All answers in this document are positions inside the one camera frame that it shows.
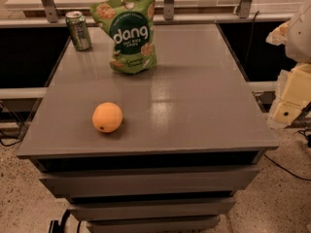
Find grey drawer cabinet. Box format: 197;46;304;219
17;24;278;233

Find green soda can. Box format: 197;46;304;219
65;11;91;50

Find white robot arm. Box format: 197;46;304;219
266;1;311;129

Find black floor cable right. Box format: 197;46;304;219
263;128;311;182

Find green rice chip bag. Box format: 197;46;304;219
90;0;157;74

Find orange fruit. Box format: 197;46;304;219
92;102;123;133

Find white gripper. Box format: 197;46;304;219
266;21;311;128

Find black cable left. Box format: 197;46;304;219
0;102;30;148

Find metal railing frame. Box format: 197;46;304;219
1;0;309;24

